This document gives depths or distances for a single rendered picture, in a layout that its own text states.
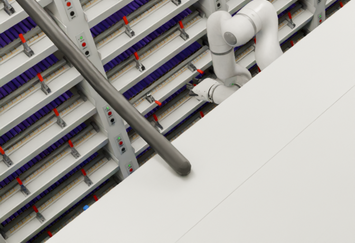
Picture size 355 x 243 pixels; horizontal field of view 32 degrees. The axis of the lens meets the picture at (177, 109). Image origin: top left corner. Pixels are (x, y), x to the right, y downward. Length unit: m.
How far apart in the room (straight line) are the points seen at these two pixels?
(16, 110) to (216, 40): 0.82
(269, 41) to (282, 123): 1.29
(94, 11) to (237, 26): 0.64
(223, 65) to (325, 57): 1.37
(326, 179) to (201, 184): 0.17
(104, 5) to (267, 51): 0.70
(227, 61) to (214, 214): 1.57
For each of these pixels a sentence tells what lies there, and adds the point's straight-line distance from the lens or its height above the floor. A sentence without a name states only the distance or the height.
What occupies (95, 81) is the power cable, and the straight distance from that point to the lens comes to 0.95.
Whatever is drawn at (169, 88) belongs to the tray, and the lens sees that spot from 2.92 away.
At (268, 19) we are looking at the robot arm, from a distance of 2.22.
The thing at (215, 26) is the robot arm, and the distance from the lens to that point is 2.27.
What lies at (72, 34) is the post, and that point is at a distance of 2.44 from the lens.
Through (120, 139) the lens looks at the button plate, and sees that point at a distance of 2.84.
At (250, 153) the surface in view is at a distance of 0.91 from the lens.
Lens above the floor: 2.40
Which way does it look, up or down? 43 degrees down
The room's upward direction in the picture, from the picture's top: 15 degrees counter-clockwise
